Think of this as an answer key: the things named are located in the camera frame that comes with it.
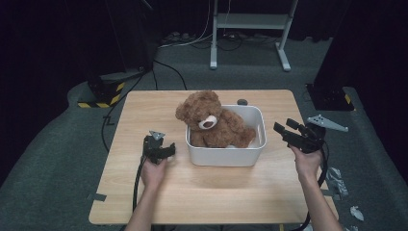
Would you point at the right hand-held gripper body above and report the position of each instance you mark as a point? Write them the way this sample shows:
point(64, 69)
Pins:
point(309, 139)

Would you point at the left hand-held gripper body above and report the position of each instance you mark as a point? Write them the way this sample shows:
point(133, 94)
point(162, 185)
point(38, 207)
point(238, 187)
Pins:
point(153, 148)

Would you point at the brown teddy bear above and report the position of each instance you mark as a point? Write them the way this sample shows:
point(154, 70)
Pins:
point(215, 123)

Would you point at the white plastic bin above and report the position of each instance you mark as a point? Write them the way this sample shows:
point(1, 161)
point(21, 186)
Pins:
point(227, 157)

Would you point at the person's right hand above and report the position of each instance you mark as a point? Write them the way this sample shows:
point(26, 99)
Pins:
point(307, 163)

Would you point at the person's left hand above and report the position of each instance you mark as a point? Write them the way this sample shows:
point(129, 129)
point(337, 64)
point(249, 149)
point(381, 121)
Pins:
point(153, 174)

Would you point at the black base with yellow mark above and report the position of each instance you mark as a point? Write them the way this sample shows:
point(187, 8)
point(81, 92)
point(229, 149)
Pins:
point(328, 97)

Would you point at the small dark round object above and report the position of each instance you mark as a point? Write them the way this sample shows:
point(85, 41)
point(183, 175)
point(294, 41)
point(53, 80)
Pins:
point(242, 102)

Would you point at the crumpled grey tape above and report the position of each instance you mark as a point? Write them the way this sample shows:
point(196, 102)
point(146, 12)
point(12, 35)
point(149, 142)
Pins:
point(336, 181)

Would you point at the short grey tape piece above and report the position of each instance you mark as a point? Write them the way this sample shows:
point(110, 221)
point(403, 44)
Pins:
point(327, 192)

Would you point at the grey tape strip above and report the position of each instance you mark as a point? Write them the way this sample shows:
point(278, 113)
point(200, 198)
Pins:
point(96, 197)

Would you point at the black yellow striped base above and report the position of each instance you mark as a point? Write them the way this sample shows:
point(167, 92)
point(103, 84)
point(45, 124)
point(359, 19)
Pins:
point(104, 91)

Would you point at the crumpled white paper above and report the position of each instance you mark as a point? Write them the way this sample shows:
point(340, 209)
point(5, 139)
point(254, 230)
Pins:
point(356, 213)

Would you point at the white metal stand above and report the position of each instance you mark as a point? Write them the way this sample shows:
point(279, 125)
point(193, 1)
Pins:
point(251, 20)

